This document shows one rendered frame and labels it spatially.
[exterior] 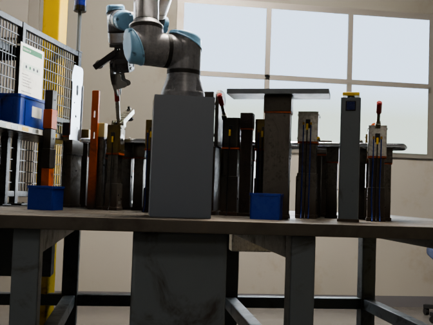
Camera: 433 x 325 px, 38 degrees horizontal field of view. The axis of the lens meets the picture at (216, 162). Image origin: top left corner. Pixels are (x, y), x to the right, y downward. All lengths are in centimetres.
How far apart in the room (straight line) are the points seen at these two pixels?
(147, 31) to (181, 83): 20
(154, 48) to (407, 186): 315
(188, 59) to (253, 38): 257
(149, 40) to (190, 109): 26
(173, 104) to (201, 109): 9
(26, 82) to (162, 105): 119
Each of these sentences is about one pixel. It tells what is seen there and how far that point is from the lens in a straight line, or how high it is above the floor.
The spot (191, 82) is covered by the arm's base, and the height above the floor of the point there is 115.
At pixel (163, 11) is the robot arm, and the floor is 147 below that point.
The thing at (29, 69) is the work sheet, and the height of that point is 134.
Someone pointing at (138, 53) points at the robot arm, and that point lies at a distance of 212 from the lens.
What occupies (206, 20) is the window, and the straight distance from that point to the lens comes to 470.
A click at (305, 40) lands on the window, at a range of 480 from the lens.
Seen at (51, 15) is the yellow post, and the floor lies 170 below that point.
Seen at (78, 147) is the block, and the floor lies 97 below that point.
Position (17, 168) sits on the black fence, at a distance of 307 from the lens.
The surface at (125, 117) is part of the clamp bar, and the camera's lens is 275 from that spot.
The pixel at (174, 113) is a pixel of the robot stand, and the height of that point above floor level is 104.
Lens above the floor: 78
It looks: 3 degrees up
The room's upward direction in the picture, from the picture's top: 2 degrees clockwise
